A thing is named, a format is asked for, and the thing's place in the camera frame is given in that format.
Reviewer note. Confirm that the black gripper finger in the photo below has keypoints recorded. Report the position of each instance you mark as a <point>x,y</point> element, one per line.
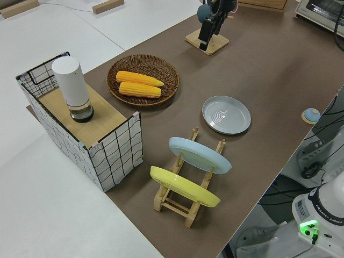
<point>218,24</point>
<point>206,33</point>

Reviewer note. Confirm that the yellow corn cob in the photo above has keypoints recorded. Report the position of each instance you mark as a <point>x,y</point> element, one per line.
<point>137,78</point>
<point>139,90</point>

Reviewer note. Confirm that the yellow plate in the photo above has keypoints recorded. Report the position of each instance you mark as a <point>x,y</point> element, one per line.
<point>185,186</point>

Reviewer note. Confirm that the brown table mat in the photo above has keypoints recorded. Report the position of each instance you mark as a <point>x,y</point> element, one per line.
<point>268,80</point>

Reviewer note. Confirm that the brown wicker basket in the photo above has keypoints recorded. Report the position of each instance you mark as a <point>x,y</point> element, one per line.
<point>142,63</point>

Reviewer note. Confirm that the low wooden plate rack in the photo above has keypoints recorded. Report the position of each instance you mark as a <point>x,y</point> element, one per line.
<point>174,207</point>

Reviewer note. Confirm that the white toaster oven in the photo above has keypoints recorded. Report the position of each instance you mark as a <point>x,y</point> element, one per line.
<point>317,13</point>

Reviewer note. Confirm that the dark blue mug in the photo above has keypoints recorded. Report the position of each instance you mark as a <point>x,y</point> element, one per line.
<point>203,13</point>

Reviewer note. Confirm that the gray plate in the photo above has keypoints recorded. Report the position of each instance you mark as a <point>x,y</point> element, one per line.
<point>227,115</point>

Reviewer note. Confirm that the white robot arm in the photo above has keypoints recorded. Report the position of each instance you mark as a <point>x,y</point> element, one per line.
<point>319,215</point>

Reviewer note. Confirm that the wooden block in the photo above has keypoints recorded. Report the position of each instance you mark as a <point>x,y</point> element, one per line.
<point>18,8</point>
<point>107,6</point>

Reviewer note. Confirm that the blue service bell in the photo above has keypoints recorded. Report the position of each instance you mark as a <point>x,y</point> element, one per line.
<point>311,115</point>

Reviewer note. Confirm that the light blue plate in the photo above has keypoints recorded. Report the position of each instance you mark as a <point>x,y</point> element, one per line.
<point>200,157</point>

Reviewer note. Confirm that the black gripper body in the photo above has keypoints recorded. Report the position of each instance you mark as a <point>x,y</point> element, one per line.
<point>223,6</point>

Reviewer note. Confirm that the white cylindrical grinder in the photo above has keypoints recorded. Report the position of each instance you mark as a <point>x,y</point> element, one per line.
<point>72,86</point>

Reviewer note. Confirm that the wooden mug tree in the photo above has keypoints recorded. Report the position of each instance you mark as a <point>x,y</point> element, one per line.
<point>219,43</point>

